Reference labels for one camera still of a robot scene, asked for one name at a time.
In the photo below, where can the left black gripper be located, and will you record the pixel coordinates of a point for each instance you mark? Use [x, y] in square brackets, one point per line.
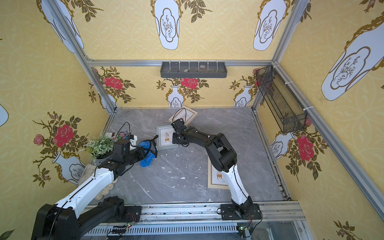
[143, 153]

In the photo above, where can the grey-green picture frame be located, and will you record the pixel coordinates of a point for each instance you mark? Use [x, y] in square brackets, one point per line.
[165, 138]

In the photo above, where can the beige picture frame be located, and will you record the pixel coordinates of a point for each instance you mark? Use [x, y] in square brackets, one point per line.
[184, 113]
[215, 178]

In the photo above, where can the blue microfiber cloth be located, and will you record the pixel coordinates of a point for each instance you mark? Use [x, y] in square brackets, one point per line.
[149, 154]

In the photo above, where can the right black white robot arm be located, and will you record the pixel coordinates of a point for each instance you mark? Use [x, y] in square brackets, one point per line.
[223, 157]

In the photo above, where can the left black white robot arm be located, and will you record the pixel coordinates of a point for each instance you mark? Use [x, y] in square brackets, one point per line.
[67, 220]

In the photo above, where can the floral patterned box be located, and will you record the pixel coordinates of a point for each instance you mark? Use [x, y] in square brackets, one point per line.
[118, 135]

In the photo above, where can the potted green plant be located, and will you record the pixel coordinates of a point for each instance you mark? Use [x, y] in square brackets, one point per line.
[100, 149]

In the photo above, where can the beige work glove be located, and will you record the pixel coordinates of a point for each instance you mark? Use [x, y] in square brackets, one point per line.
[89, 170]

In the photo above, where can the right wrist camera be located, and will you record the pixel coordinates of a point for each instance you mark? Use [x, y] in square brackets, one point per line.
[179, 126]

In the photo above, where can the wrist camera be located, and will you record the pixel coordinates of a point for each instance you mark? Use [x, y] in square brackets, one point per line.
[133, 141]
[179, 126]

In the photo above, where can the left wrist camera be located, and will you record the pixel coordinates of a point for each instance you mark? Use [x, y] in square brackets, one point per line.
[133, 141]

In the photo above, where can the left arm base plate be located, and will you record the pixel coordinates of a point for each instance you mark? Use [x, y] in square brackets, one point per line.
[129, 214]

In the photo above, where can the grey wall shelf tray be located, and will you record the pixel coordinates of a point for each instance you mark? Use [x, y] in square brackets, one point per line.
[194, 69]

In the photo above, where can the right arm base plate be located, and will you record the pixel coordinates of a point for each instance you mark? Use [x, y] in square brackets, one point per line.
[245, 212]

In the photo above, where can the black wire mesh basket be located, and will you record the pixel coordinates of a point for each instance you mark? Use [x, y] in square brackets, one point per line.
[286, 109]

